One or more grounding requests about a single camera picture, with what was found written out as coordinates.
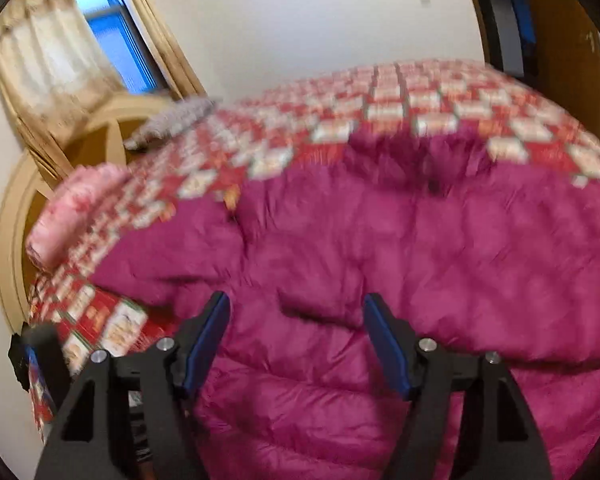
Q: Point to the beige left curtain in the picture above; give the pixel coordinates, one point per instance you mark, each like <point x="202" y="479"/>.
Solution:
<point x="53" y="75"/>

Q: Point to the pink folded blanket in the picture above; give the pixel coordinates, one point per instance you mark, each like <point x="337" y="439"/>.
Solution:
<point x="66" y="214"/>

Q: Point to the dark door frame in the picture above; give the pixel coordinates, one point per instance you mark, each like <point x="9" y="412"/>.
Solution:
<point x="508" y="37"/>

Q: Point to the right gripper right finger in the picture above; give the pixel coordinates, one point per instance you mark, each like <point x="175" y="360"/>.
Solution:
<point x="497" y="436"/>

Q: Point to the brown wooden door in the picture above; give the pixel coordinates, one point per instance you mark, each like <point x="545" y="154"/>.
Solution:
<point x="568" y="51"/>

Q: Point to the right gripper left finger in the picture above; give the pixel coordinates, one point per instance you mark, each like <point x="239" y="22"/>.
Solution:
<point x="121" y="405"/>

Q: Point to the magenta puffer jacket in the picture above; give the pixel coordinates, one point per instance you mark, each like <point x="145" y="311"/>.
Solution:
<point x="477" y="254"/>

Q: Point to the beige curtain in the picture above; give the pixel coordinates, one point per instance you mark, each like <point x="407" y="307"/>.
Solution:
<point x="53" y="75"/>
<point x="166" y="51"/>

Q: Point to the red patterned bedspread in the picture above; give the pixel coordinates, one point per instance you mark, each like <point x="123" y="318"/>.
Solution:
<point x="308" y="122"/>

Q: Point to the beige wooden headboard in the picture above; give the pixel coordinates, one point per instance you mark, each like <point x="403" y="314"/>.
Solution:
<point x="99" y="140"/>

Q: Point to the striped grey pillow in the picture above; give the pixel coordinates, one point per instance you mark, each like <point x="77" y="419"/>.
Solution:
<point x="173" y="121"/>

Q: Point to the blue window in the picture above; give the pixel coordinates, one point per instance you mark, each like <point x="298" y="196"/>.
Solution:
<point x="111" y="23"/>

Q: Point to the beige right curtain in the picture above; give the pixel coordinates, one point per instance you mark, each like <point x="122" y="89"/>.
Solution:
<point x="166" y="51"/>

